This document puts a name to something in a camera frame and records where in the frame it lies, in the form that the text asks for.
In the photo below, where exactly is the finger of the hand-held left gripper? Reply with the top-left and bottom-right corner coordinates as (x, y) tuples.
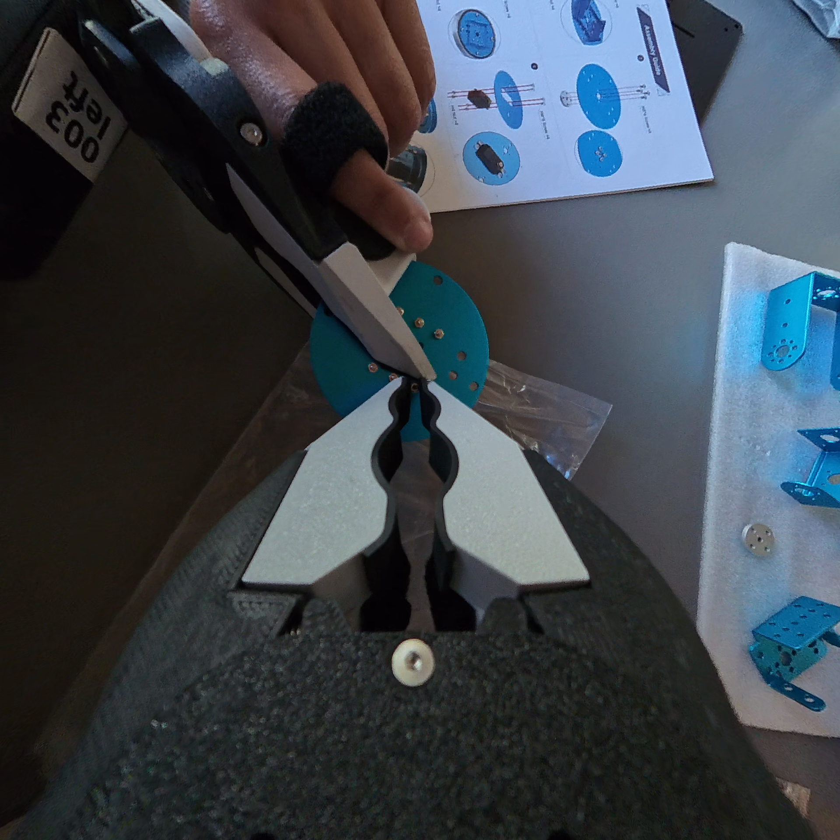
(251, 245), (330, 320)
(225, 161), (438, 383)

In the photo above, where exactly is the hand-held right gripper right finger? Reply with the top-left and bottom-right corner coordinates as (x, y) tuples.
(420, 381), (592, 631)

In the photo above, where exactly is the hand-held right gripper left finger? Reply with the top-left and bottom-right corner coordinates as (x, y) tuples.
(239, 379), (411, 634)

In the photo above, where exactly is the white assembly guide sheet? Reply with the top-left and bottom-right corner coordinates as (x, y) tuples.
(394, 0), (714, 212)

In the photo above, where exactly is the perforated blue U bracket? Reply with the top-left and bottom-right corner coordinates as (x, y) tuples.
(748, 596), (840, 713)

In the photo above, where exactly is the clear plastic bag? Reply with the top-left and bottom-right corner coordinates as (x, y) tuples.
(59, 357), (613, 723)

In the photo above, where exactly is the white foam sheet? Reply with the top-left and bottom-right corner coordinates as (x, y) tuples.
(696, 241), (840, 736)

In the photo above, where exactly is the blue round metal plate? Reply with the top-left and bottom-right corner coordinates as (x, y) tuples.
(310, 259), (490, 442)

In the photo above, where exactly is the small blue angled bracket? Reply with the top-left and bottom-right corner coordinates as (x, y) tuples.
(781, 427), (840, 509)

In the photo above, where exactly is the person's left hand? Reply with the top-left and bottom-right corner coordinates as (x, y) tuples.
(189, 0), (438, 255)

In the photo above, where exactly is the black flat panel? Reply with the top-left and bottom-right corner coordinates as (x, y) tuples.
(666, 0), (744, 122)

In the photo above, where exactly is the tall blue U bracket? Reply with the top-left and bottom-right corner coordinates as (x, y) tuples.
(761, 271), (840, 391)

